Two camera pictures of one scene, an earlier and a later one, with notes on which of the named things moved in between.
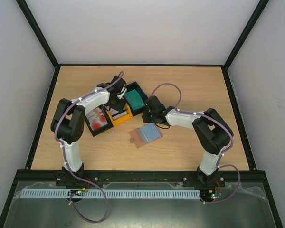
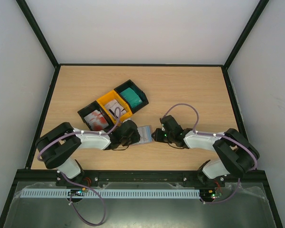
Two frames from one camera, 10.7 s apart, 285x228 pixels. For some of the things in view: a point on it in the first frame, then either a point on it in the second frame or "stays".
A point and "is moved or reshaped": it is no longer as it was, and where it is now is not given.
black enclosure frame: [6, 214] stays
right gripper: [147, 115] → [157, 135]
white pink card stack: [113, 112] stays
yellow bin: [123, 118] is moved or reshaped
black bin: [135, 85] is moved or reshaped
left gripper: [120, 107] → [137, 138]
